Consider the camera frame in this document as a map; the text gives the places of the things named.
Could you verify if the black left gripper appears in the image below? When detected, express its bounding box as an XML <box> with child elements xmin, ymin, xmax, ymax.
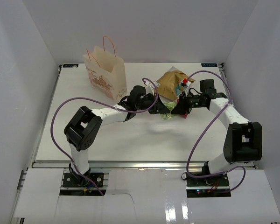
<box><xmin>135</xmin><ymin>93</ymin><xmax>169</xmax><ymax>114</ymax></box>

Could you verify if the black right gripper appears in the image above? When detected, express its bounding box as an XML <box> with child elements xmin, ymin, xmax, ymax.
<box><xmin>171</xmin><ymin>91</ymin><xmax>206</xmax><ymax>115</ymax></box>

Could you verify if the green snack packet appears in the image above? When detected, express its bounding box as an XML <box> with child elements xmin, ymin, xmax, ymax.
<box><xmin>160</xmin><ymin>100</ymin><xmax>178</xmax><ymax>121</ymax></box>

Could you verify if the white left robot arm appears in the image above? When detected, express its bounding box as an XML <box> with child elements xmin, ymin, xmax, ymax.
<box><xmin>64</xmin><ymin>85</ymin><xmax>170</xmax><ymax>186</ymax></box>

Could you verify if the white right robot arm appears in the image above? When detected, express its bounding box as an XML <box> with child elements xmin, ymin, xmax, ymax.
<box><xmin>171</xmin><ymin>79</ymin><xmax>263</xmax><ymax>186</ymax></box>

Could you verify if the cream paper gift bag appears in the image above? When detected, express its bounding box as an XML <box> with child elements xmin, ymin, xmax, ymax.
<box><xmin>83</xmin><ymin>45</ymin><xmax>127</xmax><ymax>102</ymax></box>

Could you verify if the brown padded mailer envelope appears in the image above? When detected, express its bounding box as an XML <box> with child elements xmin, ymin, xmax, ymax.
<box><xmin>157</xmin><ymin>67</ymin><xmax>195</xmax><ymax>101</ymax></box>

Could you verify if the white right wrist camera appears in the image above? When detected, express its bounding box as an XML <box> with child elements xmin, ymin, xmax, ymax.
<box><xmin>179</xmin><ymin>78</ymin><xmax>191</xmax><ymax>94</ymax></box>

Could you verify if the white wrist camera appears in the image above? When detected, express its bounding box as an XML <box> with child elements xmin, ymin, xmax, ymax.
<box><xmin>144</xmin><ymin>81</ymin><xmax>160</xmax><ymax>95</ymax></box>
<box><xmin>179</xmin><ymin>78</ymin><xmax>191</xmax><ymax>94</ymax></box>

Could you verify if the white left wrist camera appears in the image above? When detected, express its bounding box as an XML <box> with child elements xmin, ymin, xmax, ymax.
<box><xmin>144</xmin><ymin>81</ymin><xmax>160</xmax><ymax>95</ymax></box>

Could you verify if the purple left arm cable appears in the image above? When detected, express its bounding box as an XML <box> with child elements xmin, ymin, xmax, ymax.
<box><xmin>50</xmin><ymin>77</ymin><xmax>160</xmax><ymax>196</ymax></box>

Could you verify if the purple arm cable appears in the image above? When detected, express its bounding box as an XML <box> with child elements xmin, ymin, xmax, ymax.
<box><xmin>185</xmin><ymin>70</ymin><xmax>246</xmax><ymax>193</ymax></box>
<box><xmin>50</xmin><ymin>77</ymin><xmax>160</xmax><ymax>196</ymax></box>

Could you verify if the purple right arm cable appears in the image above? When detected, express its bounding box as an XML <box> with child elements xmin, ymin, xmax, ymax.
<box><xmin>185</xmin><ymin>70</ymin><xmax>246</xmax><ymax>193</ymax></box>

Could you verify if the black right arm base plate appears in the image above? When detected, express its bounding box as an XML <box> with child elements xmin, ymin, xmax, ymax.
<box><xmin>181</xmin><ymin>172</ymin><xmax>231</xmax><ymax>198</ymax></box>

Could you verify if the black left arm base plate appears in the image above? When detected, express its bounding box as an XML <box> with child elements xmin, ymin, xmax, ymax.
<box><xmin>61</xmin><ymin>172</ymin><xmax>104</xmax><ymax>190</ymax></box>

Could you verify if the aluminium front rail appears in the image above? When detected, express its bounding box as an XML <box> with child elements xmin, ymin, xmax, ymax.
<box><xmin>16</xmin><ymin>160</ymin><xmax>257</xmax><ymax>173</ymax></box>

